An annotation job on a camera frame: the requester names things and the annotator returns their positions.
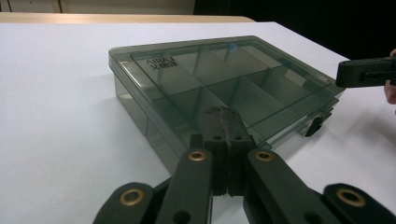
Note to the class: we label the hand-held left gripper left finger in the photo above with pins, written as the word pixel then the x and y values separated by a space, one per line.
pixel 214 155

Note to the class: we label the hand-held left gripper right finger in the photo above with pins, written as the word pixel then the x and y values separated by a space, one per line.
pixel 239 155

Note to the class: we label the smoky transparent compartment storage box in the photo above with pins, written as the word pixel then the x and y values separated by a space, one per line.
pixel 186 77

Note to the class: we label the black curtain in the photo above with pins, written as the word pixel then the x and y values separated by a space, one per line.
pixel 295 18

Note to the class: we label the light wooden table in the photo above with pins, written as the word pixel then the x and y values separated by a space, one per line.
pixel 124 18

